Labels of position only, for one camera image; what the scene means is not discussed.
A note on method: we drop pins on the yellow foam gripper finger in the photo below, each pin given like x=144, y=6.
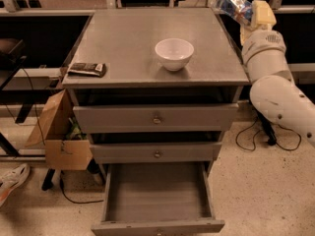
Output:
x=263, y=17
x=245, y=32

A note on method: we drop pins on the grey drawer cabinet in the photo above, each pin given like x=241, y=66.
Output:
x=125, y=40

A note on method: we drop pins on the dark snack bar packet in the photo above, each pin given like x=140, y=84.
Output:
x=88, y=69

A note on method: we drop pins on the white ceramic bowl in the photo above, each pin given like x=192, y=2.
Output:
x=174, y=53

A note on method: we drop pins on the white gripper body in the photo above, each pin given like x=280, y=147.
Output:
x=262, y=43

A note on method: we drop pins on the grey middle drawer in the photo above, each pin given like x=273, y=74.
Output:
x=155, y=152

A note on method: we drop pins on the grey bottom drawer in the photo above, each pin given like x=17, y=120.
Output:
x=157, y=199

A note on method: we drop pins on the redbull can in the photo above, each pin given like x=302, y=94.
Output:
x=239, y=10

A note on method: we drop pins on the grey drawer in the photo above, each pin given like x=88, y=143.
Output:
x=155, y=152
x=157, y=199
x=155, y=118

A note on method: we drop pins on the white sneaker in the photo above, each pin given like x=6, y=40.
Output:
x=13, y=179

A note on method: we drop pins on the brown cardboard box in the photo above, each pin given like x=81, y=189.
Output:
x=53, y=131

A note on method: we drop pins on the grey top drawer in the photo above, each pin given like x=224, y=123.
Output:
x=155, y=118

